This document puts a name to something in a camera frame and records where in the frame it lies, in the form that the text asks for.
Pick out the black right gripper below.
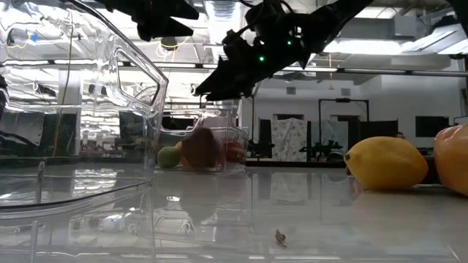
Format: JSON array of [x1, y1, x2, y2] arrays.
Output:
[[193, 0, 323, 102]]

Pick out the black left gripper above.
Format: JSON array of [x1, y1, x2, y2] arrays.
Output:
[[94, 0, 200, 42]]

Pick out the dark red fruit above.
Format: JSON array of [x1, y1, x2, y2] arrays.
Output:
[[181, 127, 223, 171]]

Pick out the bright green lime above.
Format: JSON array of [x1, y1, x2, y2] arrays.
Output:
[[156, 146, 181, 169]]

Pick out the yellow lemon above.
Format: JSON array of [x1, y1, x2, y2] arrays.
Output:
[[344, 136, 429, 191]]

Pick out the orange bell pepper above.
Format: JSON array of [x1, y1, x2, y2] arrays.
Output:
[[434, 123, 468, 197]]

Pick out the clear plastic bin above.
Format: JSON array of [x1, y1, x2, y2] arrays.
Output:
[[155, 105, 250, 173], [0, 0, 170, 222]]

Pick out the white patterned cloth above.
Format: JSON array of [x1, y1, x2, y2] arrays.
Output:
[[271, 117, 309, 162]]

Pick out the distant black robot equipment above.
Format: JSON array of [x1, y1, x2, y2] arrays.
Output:
[[298, 140, 347, 162]]

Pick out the horizontal overhead bar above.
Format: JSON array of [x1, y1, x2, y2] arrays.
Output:
[[0, 59, 468, 79]]

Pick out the small brown debris scrap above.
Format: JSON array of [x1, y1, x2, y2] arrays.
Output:
[[274, 229, 288, 249]]

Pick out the black ceiling camera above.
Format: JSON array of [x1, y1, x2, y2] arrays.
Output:
[[160, 36, 179, 52]]

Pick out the tall black frame rig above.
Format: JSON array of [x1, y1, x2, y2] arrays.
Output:
[[199, 95, 256, 161]]

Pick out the silver ceiling duct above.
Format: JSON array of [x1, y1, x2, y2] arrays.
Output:
[[203, 0, 245, 110]]

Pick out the black table frame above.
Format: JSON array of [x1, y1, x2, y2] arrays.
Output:
[[245, 157, 348, 169]]

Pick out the distant black frame rig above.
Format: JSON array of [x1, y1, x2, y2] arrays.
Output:
[[318, 97, 371, 161]]

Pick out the black wall monitor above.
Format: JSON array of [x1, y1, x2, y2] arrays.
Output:
[[415, 115, 450, 139]]

